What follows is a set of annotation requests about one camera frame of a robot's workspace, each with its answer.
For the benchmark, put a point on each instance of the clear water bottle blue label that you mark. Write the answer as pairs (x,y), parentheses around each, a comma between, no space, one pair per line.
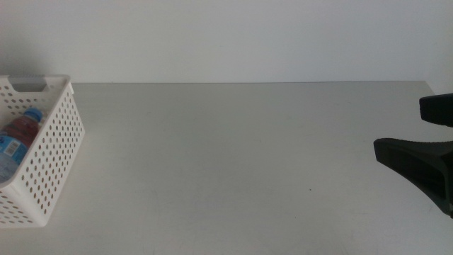
(12,150)

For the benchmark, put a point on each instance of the white perforated plastic basket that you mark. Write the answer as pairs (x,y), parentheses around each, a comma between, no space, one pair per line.
(53,141)

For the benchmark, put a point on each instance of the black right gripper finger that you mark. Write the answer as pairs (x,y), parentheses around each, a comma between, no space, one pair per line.
(424,163)
(439,109)

